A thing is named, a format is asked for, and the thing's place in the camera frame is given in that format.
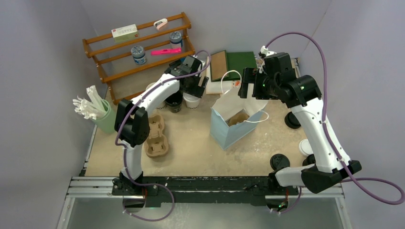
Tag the left blue white jar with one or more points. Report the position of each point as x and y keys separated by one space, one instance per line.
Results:
x=138 y=54

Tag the black paper cup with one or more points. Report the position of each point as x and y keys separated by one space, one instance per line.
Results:
x=174 y=102

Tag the white wrapped straws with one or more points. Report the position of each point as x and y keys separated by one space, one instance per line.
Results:
x=93 y=108

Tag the pink marker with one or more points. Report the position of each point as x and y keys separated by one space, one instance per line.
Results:
x=166 y=51

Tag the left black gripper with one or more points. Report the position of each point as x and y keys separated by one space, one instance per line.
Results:
x=197 y=90

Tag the brown pulp cup carrier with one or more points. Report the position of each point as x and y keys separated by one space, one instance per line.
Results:
x=156 y=144
x=238 y=118

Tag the single white paper cup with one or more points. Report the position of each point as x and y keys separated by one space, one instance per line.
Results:
x=192 y=102

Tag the green paper bag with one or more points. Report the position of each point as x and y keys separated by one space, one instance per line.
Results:
x=239 y=60

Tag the wooden shelf rack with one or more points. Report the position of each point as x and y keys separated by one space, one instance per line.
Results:
x=129 y=50

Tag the right blue white jar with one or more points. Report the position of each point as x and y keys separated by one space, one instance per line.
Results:
x=176 y=39

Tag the pink white stapler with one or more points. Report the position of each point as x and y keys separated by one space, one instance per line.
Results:
x=161 y=24

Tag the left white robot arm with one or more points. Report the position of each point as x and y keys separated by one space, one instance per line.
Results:
x=132 y=120

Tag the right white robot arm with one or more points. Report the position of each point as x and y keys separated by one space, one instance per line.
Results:
x=303 y=97

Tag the white green box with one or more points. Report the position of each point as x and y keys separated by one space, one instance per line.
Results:
x=124 y=34

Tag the stacked black cup lids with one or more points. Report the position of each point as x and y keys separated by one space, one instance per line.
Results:
x=309 y=160

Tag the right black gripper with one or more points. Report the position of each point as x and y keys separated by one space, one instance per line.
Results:
x=258 y=93

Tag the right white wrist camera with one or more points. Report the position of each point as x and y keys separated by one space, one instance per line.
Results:
x=264 y=52

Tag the green straw holder cup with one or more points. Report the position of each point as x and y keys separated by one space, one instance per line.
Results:
x=107 y=122

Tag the light blue paper bag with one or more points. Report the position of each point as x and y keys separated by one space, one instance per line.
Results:
x=227 y=106

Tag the black cup lid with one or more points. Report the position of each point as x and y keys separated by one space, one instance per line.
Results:
x=279 y=161
x=291 y=121

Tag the white cup stack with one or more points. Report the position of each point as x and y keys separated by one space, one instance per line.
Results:
x=161 y=105

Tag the blue white jar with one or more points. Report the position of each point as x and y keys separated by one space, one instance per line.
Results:
x=176 y=39
x=138 y=54

